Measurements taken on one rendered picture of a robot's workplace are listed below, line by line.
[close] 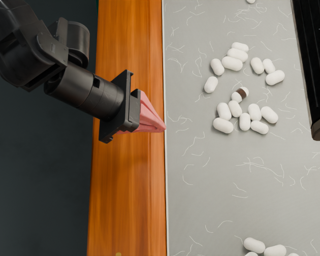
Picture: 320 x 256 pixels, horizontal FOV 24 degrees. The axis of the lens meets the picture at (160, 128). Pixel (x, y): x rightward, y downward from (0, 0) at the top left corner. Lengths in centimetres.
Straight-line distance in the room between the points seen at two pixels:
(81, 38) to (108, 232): 29
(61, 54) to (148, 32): 37
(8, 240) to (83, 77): 102
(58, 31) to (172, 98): 29
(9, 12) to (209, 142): 42
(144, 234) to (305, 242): 25
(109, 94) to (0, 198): 105
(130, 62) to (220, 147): 23
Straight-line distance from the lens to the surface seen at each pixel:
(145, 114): 110
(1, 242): 202
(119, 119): 107
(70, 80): 105
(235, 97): 128
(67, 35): 110
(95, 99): 107
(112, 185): 117
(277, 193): 121
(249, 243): 114
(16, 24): 101
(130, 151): 120
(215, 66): 132
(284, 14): 145
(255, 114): 126
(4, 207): 207
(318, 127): 88
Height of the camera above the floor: 177
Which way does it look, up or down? 55 degrees down
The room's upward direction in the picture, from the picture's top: straight up
